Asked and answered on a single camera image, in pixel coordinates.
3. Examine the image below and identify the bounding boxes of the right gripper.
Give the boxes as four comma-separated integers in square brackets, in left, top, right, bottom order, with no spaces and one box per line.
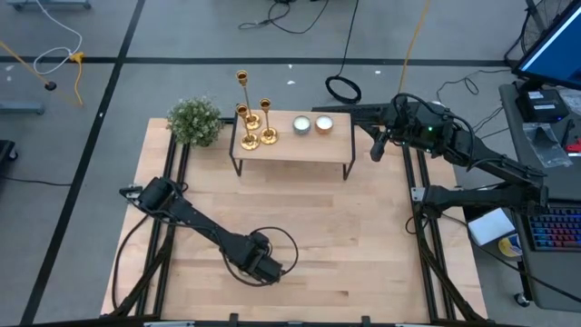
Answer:
[369,102,455,164]

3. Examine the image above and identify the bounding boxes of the tall gold candlestick holder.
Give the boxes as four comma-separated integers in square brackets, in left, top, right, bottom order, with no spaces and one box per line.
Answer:
[235,69,263,132]

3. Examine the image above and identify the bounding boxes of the black textured panel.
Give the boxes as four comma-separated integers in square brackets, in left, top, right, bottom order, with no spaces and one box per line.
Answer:
[310,103,396,123]

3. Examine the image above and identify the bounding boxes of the wooden shelf riser black legs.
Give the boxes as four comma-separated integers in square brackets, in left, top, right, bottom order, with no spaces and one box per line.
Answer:
[230,104,359,182]

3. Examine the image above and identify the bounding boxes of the green potted plant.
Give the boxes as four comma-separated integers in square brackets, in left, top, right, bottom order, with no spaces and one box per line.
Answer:
[165,95,225,149]

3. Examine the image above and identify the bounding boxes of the yellow and blue round pouch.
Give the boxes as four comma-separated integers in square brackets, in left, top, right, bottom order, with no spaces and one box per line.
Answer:
[497,233,523,259]

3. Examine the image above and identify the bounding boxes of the black box with white labels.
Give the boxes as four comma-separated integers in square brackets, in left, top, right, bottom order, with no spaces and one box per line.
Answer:
[515,88,571,124]

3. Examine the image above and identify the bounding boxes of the clear plastic bag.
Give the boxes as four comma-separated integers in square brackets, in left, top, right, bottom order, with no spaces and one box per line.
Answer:
[521,121,576,169]

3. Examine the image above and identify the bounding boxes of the grey desk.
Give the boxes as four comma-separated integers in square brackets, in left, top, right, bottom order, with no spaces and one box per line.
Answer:
[497,81,581,314]

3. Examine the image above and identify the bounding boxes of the backlit rainbow keyboard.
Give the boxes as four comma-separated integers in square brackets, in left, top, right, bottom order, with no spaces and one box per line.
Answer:
[528,206,581,253]

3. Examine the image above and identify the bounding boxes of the computer monitor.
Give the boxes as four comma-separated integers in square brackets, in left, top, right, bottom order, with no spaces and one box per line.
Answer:
[516,0,581,92]

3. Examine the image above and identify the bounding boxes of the black cart foot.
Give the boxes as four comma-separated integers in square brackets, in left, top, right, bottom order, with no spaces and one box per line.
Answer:
[0,139,19,165]

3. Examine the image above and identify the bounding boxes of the grey metal bar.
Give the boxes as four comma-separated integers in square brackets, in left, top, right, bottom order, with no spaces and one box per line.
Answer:
[0,100,46,116]

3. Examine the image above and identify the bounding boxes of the grey cart base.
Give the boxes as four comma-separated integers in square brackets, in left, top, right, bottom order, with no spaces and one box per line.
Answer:
[6,0,93,13]

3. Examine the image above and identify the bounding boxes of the black hanging cable with coil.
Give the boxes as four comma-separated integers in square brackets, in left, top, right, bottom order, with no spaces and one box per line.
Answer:
[325,0,363,104]

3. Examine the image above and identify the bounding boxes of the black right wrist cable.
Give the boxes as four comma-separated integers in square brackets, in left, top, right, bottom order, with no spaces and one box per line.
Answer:
[390,92,477,154]

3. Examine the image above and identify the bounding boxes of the black aluminium side frame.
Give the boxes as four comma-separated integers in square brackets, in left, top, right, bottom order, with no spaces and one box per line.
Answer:
[102,131,190,319]
[398,135,489,324]

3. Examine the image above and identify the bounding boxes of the yellow hanging cable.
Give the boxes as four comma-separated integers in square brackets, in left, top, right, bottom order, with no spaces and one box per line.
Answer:
[397,0,431,96]

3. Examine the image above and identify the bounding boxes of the looped black floor cable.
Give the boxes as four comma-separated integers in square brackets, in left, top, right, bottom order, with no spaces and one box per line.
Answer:
[238,0,332,35]

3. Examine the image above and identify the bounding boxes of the black arm base cable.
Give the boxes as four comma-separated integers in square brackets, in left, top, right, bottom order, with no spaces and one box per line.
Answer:
[111,211,153,314]

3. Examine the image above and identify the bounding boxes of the black wire guard fan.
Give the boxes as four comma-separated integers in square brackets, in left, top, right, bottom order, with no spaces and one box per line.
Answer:
[503,0,574,69]

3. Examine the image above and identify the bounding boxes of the thin black floor cable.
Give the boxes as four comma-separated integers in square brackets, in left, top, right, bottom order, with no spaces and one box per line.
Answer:
[0,175,74,187]

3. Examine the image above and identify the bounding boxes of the yellow plug with cable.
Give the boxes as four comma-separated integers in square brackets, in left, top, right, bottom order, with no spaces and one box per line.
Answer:
[68,51,86,106]

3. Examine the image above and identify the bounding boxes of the white floor cable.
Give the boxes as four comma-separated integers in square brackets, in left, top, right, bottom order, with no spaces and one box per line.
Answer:
[32,0,84,76]

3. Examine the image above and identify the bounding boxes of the thin yellow cord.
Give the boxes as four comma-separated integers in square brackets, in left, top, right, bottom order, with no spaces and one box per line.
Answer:
[0,40,52,87]

